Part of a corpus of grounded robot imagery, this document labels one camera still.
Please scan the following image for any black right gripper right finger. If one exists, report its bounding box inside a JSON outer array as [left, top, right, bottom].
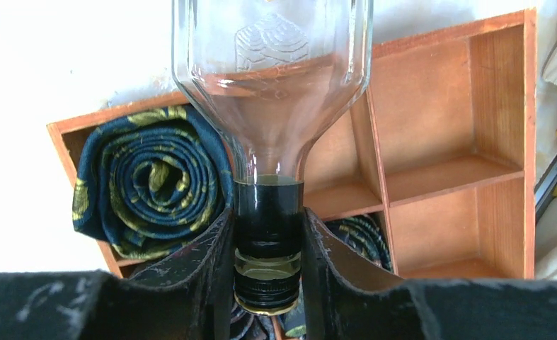
[[302, 210, 557, 339]]

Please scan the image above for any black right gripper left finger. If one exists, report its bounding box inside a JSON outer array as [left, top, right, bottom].
[[0, 209, 233, 339]]

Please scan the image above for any clear whisky bottle black label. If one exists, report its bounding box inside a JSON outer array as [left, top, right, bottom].
[[171, 1, 373, 316]]

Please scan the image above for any rolled dark striped tie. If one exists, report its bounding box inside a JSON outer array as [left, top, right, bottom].
[[229, 302, 276, 340]]

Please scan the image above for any rolled green patterned tie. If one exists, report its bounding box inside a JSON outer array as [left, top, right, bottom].
[[326, 214, 393, 272]]

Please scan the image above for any rolled dark patterned tie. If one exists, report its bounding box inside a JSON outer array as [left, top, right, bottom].
[[72, 105, 234, 260]]

